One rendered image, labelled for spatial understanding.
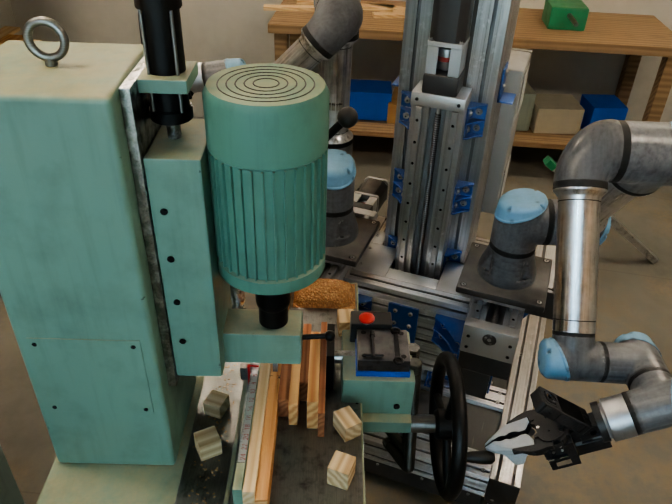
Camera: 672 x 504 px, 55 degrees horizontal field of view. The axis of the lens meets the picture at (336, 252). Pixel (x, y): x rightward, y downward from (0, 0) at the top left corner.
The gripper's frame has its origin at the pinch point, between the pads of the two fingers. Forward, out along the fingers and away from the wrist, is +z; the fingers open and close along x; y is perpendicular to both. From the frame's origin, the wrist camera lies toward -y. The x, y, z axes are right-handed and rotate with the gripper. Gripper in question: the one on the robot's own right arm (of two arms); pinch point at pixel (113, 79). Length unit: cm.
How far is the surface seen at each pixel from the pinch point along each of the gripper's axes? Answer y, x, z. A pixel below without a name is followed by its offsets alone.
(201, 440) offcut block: 37, -90, -30
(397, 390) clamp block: 33, -85, -67
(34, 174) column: -22, -90, -22
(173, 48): -33, -80, -42
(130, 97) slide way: -29, -86, -36
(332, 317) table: 36, -61, -54
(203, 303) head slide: 5, -87, -37
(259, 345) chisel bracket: 19, -84, -44
